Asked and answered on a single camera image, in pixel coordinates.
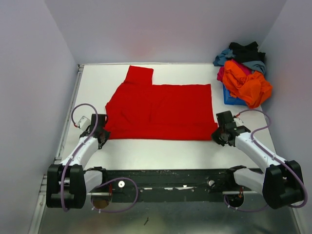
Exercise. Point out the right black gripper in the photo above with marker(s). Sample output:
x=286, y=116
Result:
x=215, y=137

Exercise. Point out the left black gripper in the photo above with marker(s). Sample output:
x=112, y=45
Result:
x=106, y=134

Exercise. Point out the red t shirt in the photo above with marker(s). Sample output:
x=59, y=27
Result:
x=141, y=110

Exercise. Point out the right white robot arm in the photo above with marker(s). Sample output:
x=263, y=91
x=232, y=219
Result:
x=258, y=151

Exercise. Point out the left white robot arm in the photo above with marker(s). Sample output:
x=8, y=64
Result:
x=80, y=153

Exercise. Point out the blue plastic bin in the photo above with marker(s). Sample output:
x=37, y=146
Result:
x=229, y=100

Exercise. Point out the orange t shirt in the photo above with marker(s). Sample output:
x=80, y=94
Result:
x=252, y=88

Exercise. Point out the pink t shirt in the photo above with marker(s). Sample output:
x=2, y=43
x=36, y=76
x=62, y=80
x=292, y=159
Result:
x=220, y=73

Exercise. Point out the blue grey t shirt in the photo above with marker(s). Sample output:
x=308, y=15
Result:
x=225, y=55

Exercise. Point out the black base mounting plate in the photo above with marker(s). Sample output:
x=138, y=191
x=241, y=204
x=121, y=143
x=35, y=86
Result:
x=210, y=185

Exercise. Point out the black t shirt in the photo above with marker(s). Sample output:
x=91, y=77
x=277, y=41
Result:
x=246, y=53

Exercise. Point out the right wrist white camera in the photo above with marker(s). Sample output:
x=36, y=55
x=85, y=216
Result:
x=238, y=121

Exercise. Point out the wrist white camera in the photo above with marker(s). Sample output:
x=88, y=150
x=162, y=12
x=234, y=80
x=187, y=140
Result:
x=83, y=122
x=238, y=121

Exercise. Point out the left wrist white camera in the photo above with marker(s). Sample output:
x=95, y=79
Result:
x=83, y=122

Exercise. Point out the left aluminium side rail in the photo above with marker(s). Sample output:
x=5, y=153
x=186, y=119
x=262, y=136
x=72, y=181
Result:
x=61, y=146

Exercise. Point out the aluminium frame rail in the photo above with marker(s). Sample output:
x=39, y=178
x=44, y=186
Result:
x=274, y=181

